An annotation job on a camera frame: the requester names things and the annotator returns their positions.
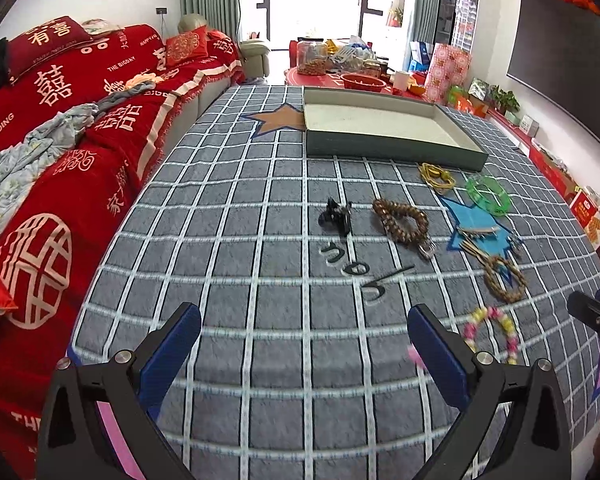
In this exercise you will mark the gold hair pins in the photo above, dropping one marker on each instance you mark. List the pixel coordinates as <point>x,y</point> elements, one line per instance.
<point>472,249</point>

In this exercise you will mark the pink floral gift box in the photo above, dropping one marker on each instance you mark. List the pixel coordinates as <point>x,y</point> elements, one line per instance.
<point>449,66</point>

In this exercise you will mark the wall mounted television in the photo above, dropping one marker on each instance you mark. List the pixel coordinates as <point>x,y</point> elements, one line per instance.
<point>556,53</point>

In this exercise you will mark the black hair claw clip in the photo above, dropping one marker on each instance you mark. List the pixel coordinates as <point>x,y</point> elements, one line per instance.
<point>336,215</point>

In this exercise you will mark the red covered sofa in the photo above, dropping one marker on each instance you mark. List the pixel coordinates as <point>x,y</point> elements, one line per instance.
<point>51,248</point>

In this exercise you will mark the light blue floral blanket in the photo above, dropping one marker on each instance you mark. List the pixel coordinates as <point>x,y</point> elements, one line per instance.
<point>22,164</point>

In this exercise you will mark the green translucent bangle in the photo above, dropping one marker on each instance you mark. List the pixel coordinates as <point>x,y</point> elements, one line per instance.
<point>488,195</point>

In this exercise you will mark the green potted plant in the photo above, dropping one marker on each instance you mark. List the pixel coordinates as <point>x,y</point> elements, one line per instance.
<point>502,101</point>

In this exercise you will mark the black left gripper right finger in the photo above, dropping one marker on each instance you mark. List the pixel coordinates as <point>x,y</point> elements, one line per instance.
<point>534,442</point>

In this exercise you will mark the white cup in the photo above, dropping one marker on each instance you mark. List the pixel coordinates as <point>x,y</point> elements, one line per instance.
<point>401,80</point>

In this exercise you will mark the red round table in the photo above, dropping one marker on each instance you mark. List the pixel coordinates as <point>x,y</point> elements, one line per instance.
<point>333,81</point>

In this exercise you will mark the beige armchair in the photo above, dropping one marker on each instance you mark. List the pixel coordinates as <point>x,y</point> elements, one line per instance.
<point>253,52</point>

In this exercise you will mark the red plastic colander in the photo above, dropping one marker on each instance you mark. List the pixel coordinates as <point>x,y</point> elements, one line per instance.
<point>362,82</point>

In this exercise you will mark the silver alligator hair clip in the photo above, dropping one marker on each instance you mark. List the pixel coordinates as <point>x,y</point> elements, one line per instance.
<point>474,232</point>

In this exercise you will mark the purple heart pendant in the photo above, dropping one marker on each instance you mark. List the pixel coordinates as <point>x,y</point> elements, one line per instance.
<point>427,249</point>

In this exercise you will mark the grey checkered mat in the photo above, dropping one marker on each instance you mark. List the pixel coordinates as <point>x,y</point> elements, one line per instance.
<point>301,369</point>

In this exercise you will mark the green jewelry tray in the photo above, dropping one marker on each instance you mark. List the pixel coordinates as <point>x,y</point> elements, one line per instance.
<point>351,123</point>

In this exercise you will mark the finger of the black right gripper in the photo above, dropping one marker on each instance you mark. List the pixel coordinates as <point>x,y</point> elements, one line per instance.
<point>585,309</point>

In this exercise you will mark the red embroidered cushion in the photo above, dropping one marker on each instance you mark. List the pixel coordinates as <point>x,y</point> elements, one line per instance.
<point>187,46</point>

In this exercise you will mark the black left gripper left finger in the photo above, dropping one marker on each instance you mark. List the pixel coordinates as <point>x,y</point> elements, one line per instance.
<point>100,420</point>

